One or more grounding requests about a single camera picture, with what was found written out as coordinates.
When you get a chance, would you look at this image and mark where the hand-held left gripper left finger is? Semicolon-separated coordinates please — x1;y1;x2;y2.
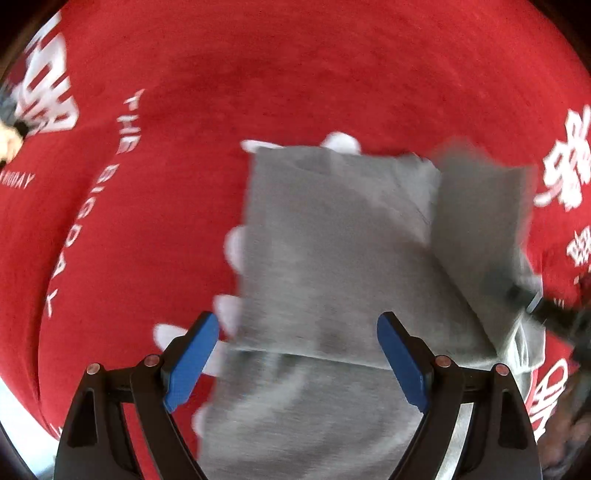
53;311;220;480

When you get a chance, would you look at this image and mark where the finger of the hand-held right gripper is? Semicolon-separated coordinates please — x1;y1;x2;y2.
505;282;591;361

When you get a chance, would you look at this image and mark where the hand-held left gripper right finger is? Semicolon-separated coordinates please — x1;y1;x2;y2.
376;311;543;480

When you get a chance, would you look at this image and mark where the grey small garment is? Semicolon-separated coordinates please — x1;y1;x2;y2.
198;145;548;480

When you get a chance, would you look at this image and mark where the pale blurred object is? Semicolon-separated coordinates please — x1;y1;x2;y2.
0;83;29;163

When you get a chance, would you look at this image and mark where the red printed blanket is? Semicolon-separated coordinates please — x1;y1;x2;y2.
0;0;591;462

